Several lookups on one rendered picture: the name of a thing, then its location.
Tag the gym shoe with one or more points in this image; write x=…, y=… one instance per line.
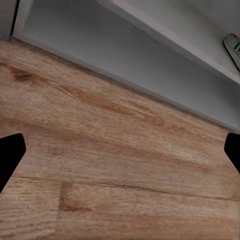
x=232, y=45

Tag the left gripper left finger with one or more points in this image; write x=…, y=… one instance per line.
x=12, y=150

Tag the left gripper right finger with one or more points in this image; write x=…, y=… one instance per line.
x=232, y=149

